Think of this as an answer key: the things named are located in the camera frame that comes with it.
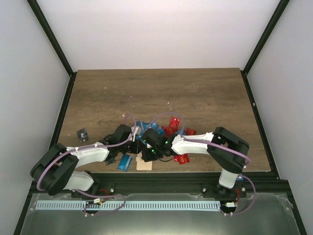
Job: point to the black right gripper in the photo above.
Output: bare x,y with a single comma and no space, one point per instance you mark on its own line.
147,157

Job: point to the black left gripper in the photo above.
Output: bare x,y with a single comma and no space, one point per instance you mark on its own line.
137,150

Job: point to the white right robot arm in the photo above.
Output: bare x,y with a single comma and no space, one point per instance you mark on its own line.
227,149

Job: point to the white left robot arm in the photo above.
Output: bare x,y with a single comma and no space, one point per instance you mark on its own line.
56,170

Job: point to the red VIP card long diagonal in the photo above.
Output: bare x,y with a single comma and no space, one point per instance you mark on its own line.
169,130

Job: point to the blue card top with chip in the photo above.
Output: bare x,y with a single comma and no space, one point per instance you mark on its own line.
146,125

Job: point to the red VIP card top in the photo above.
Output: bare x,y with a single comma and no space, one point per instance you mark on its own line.
174,122

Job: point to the red card by holder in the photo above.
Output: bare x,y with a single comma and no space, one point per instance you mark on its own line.
182,159

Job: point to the blue striped card front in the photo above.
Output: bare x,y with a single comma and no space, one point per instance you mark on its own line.
125,162

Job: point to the lone black VIP card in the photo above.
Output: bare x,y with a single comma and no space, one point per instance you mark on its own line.
82,135

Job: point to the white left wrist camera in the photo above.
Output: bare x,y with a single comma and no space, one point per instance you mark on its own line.
136,133

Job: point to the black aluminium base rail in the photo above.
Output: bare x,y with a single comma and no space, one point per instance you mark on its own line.
202,183

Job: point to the light blue slotted cable duct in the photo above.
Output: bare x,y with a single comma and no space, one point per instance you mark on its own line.
130,205

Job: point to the black frame post left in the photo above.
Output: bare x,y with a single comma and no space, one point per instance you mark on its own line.
35,7

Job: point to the black frame post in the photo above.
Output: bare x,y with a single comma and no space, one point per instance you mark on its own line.
278,12
35,7

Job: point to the black frame post right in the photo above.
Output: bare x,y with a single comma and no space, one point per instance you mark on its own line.
278,12

